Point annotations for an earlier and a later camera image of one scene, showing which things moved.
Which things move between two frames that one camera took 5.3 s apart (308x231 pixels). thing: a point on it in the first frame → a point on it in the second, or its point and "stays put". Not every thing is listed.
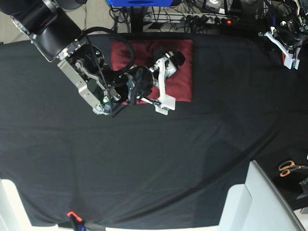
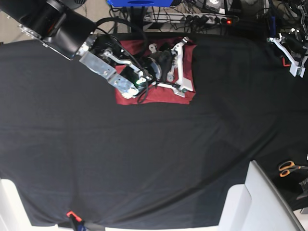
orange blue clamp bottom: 77,221 stays put
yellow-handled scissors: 285,167 stays put
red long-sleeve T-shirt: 179,85 stays put
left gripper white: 165,102 → 182,85
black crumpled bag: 304,191 stays put
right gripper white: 290,61 → 296,69
